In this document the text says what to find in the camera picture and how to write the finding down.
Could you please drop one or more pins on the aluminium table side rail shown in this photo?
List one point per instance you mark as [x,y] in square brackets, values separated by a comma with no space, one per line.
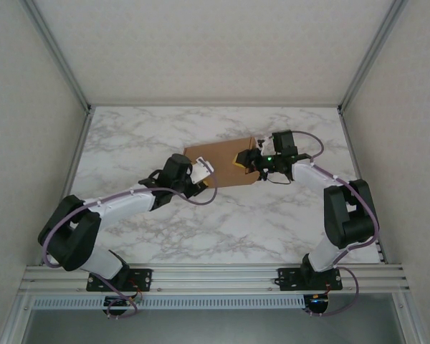
[76,154]
[354,154]

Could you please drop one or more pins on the aluminium frame corner post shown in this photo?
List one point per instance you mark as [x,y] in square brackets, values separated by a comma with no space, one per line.
[371,53]
[59,57]

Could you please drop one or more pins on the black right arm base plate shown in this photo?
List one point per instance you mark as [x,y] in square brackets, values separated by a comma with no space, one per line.
[286,277]

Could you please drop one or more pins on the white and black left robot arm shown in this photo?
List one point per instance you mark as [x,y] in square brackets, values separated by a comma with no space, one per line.
[122,204]

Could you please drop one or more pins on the aluminium frame leg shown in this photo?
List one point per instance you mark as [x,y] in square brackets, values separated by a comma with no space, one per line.
[16,319]
[412,319]

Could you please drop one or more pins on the brown cardboard box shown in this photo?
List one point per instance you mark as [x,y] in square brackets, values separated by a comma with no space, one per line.
[222,161]

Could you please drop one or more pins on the aluminium mounting rail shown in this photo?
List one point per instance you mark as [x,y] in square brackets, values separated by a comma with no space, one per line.
[215,277]

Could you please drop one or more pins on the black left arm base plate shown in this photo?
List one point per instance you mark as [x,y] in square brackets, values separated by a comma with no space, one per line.
[143,277]

